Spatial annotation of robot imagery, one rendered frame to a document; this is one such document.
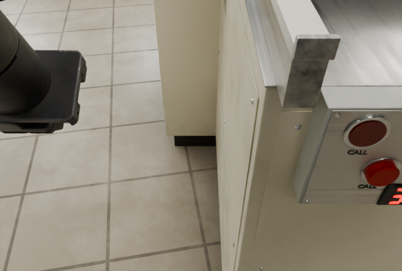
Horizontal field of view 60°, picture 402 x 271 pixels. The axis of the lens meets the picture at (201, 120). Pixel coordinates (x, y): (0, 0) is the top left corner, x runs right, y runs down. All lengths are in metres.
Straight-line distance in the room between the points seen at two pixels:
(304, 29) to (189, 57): 0.85
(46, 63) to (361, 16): 0.35
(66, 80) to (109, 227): 0.95
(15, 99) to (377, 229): 0.46
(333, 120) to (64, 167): 1.22
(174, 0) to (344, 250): 0.75
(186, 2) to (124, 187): 0.68
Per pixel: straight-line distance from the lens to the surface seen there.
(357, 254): 0.61
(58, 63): 0.32
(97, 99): 1.71
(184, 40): 1.08
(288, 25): 0.29
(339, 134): 0.33
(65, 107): 0.30
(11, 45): 0.27
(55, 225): 1.29
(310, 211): 0.48
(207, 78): 1.16
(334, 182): 0.39
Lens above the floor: 1.03
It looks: 42 degrees down
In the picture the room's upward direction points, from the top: straight up
